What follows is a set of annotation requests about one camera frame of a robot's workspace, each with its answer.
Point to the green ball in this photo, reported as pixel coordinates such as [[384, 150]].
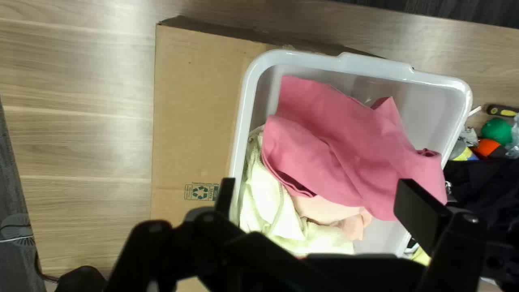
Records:
[[498, 129]]

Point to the pale yellow-green cloth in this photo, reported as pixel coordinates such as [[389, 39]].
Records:
[[266, 206]]

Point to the brown cardboard box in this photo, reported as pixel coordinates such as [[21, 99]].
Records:
[[196, 92]]

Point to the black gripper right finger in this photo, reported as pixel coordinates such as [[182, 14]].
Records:
[[451, 236]]

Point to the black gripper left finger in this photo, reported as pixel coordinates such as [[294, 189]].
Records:
[[157, 254]]

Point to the white plastic bin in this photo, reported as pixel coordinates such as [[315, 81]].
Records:
[[431, 107]]

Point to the pink cloth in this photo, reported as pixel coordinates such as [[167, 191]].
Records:
[[323, 141]]

